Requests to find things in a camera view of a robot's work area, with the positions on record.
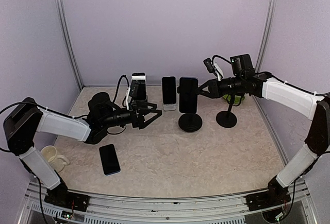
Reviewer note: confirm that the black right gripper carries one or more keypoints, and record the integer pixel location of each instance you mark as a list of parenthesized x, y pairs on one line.
[(215, 91)]

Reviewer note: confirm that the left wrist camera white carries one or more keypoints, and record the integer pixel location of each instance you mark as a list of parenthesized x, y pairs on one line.
[(131, 94)]

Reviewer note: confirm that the black folding phone stand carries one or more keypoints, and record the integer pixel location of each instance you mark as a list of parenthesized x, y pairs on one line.
[(145, 99)]

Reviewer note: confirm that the black phone blue edge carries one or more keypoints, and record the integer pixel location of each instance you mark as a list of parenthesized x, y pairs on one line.
[(187, 95), (109, 160)]

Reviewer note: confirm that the black round-base stand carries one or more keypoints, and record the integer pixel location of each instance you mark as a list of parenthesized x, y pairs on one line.
[(190, 122), (227, 119)]

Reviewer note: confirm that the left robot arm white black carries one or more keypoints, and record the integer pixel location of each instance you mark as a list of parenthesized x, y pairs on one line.
[(28, 118)]

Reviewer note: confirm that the aluminium front rail frame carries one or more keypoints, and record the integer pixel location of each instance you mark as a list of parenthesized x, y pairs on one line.
[(231, 208)]

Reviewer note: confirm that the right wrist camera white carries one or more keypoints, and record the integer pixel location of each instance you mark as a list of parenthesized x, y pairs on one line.
[(213, 68)]

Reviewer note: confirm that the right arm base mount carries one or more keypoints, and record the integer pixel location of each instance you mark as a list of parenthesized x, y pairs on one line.
[(273, 196)]

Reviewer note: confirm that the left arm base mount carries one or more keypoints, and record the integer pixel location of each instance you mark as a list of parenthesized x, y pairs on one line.
[(62, 197)]

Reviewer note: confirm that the white folding phone stand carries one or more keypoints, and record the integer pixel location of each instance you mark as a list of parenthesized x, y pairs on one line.
[(169, 107)]

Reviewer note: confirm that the left aluminium corner post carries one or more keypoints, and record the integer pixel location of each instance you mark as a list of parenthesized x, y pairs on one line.
[(68, 44)]

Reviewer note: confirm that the black round-base stand rear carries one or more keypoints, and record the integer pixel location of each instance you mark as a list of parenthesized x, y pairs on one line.
[(227, 119)]

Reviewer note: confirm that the black phone silver edge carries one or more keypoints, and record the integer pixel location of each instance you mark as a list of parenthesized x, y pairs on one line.
[(168, 90)]

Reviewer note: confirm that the aluminium corner post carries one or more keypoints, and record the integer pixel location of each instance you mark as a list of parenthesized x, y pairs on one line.
[(68, 44), (266, 34)]

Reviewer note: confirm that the green bowl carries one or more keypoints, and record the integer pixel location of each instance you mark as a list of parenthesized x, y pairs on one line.
[(238, 98)]

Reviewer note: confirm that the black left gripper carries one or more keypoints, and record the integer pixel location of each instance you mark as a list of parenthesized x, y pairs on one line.
[(136, 121)]

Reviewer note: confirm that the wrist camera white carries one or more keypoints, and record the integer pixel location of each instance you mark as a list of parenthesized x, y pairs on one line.
[(131, 94), (213, 68)]

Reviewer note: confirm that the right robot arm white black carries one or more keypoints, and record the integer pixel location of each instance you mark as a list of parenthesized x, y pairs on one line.
[(265, 85)]

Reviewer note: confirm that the black round-base stand front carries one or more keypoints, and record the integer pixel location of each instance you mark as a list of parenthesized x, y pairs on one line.
[(190, 122)]

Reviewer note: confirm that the cream ceramic mug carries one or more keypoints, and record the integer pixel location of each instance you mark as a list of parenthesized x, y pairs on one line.
[(56, 160)]

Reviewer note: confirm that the right aluminium corner post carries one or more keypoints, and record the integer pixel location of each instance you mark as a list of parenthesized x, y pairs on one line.
[(266, 34)]

